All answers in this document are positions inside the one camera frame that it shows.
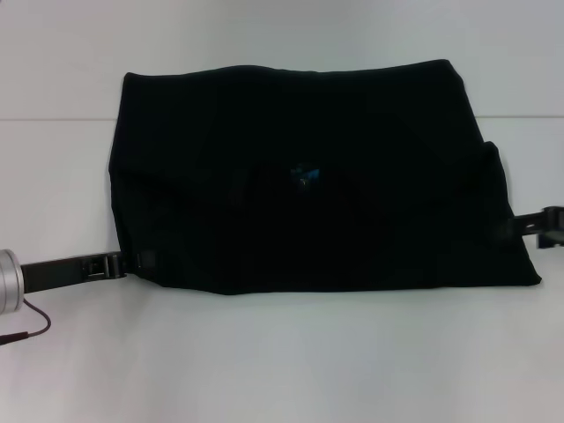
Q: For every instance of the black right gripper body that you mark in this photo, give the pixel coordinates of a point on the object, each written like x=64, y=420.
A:
x=546, y=227

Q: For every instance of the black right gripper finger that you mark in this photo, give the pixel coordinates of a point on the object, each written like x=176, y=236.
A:
x=513, y=229

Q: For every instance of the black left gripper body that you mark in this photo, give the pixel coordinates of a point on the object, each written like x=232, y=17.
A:
x=66, y=271

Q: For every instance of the black shirt with FREE print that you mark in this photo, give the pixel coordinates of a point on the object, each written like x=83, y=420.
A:
x=308, y=185

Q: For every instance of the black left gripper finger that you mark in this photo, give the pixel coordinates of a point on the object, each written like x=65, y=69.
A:
x=147, y=262

